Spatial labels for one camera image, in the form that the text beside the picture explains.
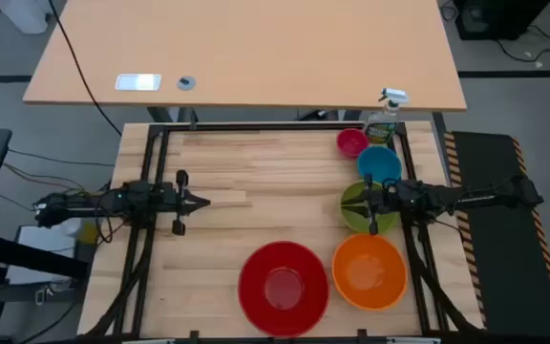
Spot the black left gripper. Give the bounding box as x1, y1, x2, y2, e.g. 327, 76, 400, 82
153, 169, 212, 236

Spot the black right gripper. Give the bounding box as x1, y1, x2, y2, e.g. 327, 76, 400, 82
340, 173, 401, 236

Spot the large red bowl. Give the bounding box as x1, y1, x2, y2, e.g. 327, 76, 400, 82
237, 240, 330, 338

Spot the green bowl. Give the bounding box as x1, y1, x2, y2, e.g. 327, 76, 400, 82
339, 181, 401, 236

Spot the blue bowl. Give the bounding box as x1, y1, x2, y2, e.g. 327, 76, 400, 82
356, 144, 404, 185

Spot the small pink-red bowl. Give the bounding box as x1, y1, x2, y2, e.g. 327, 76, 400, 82
335, 127, 370, 161

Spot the orange bowl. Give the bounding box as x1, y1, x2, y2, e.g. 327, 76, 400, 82
330, 232, 409, 312

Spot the clear spray bottle green label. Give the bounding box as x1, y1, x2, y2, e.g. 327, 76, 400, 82
363, 87, 411, 146

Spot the yellow container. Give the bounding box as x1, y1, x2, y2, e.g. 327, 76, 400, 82
75, 220, 100, 246

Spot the black mat with hazard stripes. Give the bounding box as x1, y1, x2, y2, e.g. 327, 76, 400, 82
442, 130, 550, 338

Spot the white box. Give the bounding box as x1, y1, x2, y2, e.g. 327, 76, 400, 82
6, 224, 91, 288

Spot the light wooden desk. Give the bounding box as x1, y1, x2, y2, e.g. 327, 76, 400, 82
22, 0, 468, 114

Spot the black equipment box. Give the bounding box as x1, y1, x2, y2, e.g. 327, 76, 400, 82
453, 0, 550, 42

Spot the black metal table frame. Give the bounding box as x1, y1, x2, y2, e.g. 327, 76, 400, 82
111, 120, 451, 344

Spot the black left arm cable bundle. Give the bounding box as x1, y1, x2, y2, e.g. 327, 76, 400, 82
83, 227, 148, 338

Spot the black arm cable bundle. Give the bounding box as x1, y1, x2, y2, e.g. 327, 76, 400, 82
404, 222, 484, 338
83, 227, 148, 338

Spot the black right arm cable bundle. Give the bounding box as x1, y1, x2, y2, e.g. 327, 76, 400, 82
404, 222, 484, 338

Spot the grey desk cable grommet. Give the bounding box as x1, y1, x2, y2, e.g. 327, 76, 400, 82
176, 75, 198, 93

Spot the thin black cable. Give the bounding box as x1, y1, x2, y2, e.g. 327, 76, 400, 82
7, 148, 116, 168

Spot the brown thin cable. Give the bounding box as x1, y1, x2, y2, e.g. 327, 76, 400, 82
1, 161, 88, 193

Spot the long black desk cable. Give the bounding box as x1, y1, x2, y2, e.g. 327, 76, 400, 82
47, 0, 124, 138

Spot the black floor cable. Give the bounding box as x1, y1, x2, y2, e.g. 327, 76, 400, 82
493, 23, 550, 64

